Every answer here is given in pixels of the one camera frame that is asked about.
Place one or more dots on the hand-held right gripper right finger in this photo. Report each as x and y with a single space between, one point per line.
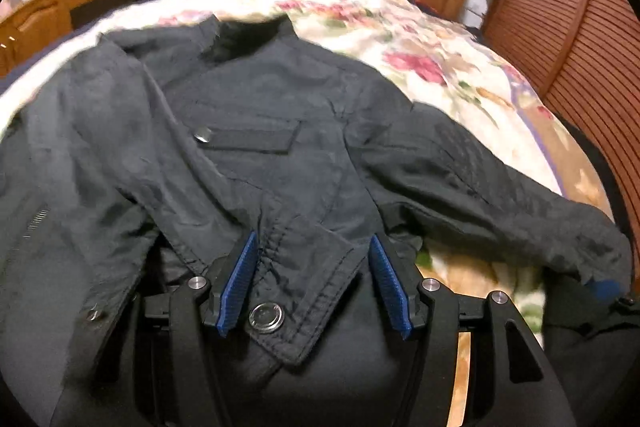
392 292

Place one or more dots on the dark grey jacket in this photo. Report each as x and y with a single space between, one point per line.
280 167

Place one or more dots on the wooden louvered wardrobe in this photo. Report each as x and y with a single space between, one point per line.
575 32

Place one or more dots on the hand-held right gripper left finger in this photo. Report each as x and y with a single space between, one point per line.
237 289

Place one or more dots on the floral plush blanket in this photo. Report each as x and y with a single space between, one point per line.
400 37

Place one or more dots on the wooden desk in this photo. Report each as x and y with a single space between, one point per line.
45 12

